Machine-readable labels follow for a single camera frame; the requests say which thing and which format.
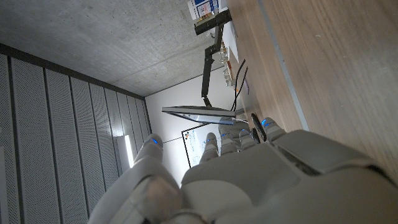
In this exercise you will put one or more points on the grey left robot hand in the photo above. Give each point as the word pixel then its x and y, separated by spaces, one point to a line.
pixel 264 186

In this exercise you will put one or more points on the white wipes canister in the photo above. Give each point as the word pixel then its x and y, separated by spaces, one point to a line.
pixel 202 7

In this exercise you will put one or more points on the flat computer monitor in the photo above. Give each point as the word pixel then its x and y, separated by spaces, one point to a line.
pixel 199 113

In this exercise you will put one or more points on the ceiling strip light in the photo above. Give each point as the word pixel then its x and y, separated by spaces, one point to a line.
pixel 129 152

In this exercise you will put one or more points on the white paper sheet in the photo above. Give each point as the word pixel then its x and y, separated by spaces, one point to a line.
pixel 231 40

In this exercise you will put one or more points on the purple sticky note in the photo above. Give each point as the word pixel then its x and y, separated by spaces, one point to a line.
pixel 247 87

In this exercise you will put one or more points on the black remote control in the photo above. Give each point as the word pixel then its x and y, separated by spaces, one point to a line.
pixel 257 126

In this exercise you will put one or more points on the whiteboard with black frame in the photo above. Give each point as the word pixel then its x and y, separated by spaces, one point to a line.
pixel 194 146

